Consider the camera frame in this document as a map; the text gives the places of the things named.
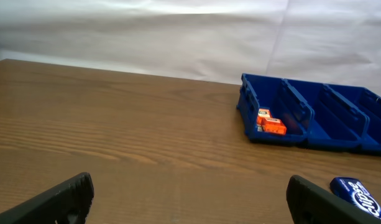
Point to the blue candy pack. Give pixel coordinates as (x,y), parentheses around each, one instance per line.
(364,200)

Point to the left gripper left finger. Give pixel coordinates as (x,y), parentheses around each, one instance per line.
(59,205)

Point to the blue tray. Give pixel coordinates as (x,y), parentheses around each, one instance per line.
(333,137)

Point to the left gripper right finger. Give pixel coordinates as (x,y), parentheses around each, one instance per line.
(314,208)

